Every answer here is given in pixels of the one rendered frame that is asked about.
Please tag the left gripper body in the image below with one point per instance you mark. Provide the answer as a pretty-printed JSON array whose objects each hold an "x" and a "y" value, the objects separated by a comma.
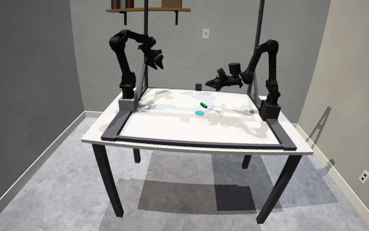
[{"x": 221, "y": 83}]

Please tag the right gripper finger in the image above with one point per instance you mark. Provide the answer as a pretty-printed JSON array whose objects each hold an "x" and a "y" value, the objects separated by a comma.
[
  {"x": 152, "y": 64},
  {"x": 160, "y": 64}
]

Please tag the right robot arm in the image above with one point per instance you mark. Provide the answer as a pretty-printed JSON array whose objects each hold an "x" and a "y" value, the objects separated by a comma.
[{"x": 117, "y": 44}]

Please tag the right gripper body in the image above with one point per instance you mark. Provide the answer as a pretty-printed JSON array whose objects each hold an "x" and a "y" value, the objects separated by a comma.
[{"x": 152, "y": 57}]

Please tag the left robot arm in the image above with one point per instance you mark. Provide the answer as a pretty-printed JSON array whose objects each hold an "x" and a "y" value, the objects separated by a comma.
[{"x": 271, "y": 46}]

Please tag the cyan circle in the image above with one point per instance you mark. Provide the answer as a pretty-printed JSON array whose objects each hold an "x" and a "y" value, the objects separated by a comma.
[{"x": 199, "y": 113}]

